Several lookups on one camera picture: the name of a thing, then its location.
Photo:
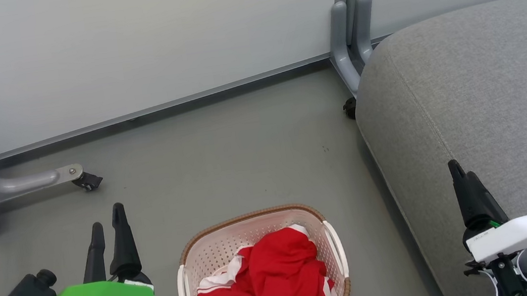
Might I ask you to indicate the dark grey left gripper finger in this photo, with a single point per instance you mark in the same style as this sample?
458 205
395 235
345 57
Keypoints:
97 256
124 248

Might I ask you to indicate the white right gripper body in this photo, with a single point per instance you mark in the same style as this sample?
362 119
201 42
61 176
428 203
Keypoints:
519 234

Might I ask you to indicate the grey forked partition leg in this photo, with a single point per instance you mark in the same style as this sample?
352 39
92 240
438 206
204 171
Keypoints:
339 46

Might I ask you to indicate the grey partition leg with bracket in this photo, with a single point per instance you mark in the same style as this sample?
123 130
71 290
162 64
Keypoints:
19 184

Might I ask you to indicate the grey fabric sofa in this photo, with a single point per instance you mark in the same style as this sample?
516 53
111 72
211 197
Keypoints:
465 91

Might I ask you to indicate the black caster wheel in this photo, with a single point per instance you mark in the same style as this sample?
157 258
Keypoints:
88 181
350 108

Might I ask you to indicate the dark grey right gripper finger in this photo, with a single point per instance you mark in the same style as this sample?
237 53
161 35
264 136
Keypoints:
462 193
485 205

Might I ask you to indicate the white basket with brown rim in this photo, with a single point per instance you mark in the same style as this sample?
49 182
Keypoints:
215 246

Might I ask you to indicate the red Bulls 23 garment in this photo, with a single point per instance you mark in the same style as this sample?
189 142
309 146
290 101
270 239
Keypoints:
285 272

